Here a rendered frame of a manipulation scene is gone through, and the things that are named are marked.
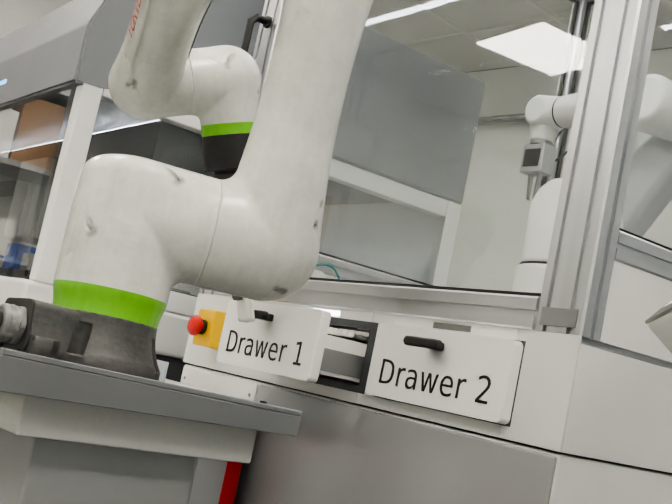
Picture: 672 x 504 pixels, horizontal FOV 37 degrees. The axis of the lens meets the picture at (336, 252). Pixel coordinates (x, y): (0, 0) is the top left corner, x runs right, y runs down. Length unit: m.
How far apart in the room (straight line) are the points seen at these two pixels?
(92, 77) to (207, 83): 0.86
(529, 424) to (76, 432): 0.58
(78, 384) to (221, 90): 0.69
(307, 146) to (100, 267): 0.27
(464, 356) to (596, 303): 0.20
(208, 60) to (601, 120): 0.59
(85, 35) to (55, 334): 1.37
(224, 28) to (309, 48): 1.37
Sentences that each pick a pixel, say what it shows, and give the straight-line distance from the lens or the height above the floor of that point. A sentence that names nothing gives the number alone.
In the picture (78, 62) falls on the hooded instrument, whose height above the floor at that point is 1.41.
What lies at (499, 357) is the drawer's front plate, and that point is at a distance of 1.34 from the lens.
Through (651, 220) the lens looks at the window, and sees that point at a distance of 1.40.
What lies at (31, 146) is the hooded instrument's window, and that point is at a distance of 2.55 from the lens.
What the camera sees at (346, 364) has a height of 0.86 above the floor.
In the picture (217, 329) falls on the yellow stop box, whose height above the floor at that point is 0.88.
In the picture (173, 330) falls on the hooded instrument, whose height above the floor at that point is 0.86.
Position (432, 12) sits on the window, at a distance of 1.73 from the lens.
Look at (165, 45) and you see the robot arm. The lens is 1.41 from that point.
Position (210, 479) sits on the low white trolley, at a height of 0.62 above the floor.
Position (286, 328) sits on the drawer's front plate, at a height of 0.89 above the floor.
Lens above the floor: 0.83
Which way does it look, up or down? 7 degrees up
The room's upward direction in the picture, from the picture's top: 12 degrees clockwise
